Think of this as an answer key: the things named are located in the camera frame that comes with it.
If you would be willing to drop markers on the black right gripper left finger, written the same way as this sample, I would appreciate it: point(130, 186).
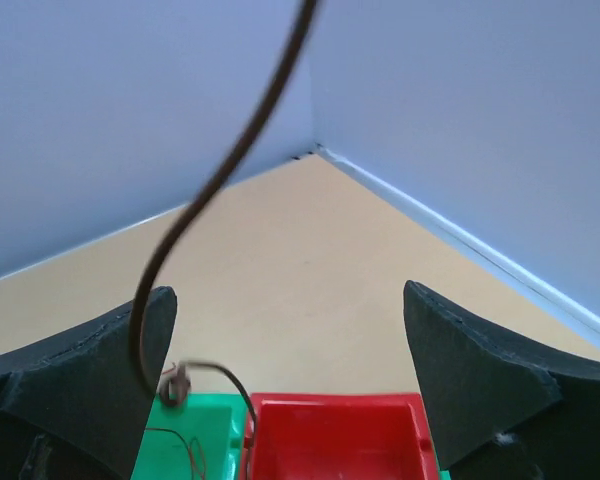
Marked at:
point(71, 406)

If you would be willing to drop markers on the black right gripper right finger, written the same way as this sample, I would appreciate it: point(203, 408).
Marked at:
point(501, 405)

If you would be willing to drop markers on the red plastic bin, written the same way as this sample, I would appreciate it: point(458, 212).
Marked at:
point(320, 436)

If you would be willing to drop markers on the near green plastic bin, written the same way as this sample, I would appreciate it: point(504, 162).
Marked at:
point(203, 439)

